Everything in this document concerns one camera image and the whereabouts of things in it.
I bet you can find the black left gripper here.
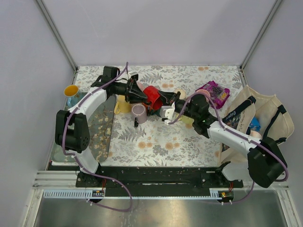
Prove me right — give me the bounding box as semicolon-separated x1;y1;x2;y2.
113;78;148;104

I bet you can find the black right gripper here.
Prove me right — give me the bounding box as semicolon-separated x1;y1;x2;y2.
158;91;198;120

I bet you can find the red mug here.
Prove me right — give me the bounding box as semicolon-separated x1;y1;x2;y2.
143;86;163;111

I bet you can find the light green faceted mug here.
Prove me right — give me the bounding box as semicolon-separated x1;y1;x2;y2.
178;115;194;124

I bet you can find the blue floral mug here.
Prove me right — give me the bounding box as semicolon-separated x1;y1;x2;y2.
64;85;83;108

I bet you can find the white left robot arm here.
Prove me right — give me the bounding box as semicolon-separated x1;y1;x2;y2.
55;63;149;187

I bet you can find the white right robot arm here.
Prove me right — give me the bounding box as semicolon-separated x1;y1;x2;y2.
158;91;289;188

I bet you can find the light pink ribbed mug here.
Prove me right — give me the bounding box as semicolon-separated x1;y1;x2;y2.
137;81;145;91

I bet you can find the lilac mug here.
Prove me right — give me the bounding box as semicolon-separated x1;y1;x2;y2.
131;104;147;128

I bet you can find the cream floral mug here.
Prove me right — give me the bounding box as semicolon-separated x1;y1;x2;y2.
174;89;187;100

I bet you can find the yellow mug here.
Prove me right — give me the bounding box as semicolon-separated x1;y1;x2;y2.
114;95;132;114

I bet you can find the pink floral mug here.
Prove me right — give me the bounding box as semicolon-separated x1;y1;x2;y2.
196;89;211;103

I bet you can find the pink mug inside bag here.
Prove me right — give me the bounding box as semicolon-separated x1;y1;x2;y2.
250;131;262;139

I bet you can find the green floral tray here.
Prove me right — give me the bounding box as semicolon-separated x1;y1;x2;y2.
51;92;117;163

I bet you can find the purple candy bag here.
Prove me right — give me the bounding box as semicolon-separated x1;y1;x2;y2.
201;80;230;109

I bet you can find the blue packet inside bag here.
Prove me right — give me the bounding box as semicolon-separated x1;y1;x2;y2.
249;117;261;131

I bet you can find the cream canvas tote bag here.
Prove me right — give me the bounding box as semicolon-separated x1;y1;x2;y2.
218;85;295;166

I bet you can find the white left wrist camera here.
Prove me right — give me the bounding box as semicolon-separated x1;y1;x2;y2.
130;72;139;81

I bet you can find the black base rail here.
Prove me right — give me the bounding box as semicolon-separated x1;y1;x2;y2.
76;166;243;188

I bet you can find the white cable duct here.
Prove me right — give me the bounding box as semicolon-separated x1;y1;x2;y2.
43;189;105;199

